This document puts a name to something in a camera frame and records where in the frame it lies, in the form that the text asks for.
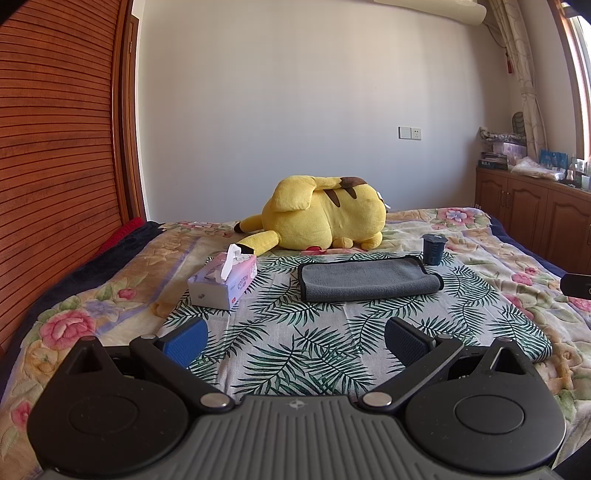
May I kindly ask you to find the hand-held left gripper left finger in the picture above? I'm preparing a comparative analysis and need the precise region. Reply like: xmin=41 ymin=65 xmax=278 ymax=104
xmin=58 ymin=318 xmax=234 ymax=413

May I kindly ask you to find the cream plastic bag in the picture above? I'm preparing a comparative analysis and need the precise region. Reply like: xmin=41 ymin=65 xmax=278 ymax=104
xmin=510 ymin=157 xmax=567 ymax=182

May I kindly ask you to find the tissue box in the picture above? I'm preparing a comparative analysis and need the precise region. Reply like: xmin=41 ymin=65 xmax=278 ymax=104
xmin=187 ymin=244 xmax=258 ymax=311

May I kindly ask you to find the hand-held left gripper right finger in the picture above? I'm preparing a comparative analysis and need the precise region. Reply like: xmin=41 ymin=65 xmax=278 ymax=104
xmin=358 ymin=318 xmax=532 ymax=411

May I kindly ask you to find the patterned fabric bundle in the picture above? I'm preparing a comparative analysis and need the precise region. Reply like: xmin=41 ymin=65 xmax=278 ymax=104
xmin=479 ymin=126 xmax=528 ymax=144

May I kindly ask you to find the dark blue plush blanket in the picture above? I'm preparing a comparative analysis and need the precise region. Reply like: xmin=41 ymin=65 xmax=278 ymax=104
xmin=0 ymin=220 xmax=163 ymax=358

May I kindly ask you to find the grey towel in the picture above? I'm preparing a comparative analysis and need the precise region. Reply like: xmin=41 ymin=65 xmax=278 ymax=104
xmin=298 ymin=255 xmax=445 ymax=304

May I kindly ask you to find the white air conditioner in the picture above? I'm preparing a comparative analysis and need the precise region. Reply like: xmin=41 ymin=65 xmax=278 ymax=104
xmin=373 ymin=0 xmax=488 ymax=25

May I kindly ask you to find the blue printed box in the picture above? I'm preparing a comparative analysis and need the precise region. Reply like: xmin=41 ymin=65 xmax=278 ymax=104
xmin=539 ymin=148 xmax=569 ymax=169

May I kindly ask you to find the stack of pale boxes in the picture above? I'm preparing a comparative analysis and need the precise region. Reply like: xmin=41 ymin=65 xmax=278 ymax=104
xmin=492 ymin=141 xmax=528 ymax=161

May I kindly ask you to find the red cloth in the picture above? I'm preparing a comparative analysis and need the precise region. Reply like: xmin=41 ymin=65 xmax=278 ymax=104
xmin=93 ymin=217 xmax=145 ymax=256

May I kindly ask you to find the patterned beige curtain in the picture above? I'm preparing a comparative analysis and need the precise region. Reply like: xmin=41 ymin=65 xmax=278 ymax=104
xmin=488 ymin=0 xmax=549 ymax=158

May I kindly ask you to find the wooden window frame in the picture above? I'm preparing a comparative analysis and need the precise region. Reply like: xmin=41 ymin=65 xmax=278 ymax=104
xmin=549 ymin=0 xmax=591 ymax=163

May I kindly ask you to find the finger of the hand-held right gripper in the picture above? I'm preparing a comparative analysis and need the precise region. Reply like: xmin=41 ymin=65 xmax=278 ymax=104
xmin=560 ymin=273 xmax=591 ymax=299

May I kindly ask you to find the stack of books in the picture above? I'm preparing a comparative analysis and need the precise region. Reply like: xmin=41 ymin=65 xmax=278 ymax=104
xmin=477 ymin=151 xmax=509 ymax=171

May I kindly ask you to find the leaf-print cloth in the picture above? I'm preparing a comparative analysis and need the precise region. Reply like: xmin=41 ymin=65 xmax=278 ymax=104
xmin=159 ymin=251 xmax=555 ymax=398

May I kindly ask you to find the dark blue cup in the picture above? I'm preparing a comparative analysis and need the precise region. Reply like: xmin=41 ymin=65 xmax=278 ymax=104
xmin=421 ymin=233 xmax=447 ymax=267

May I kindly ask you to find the yellow plush toy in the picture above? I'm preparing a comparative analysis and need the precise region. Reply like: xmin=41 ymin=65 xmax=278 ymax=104
xmin=233 ymin=174 xmax=389 ymax=256

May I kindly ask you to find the wooden louvered wardrobe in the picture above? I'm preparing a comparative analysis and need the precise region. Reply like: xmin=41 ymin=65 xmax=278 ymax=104
xmin=0 ymin=0 xmax=145 ymax=354

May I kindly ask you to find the wooden cabinet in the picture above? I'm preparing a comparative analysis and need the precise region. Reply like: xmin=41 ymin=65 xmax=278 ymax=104
xmin=475 ymin=166 xmax=591 ymax=279

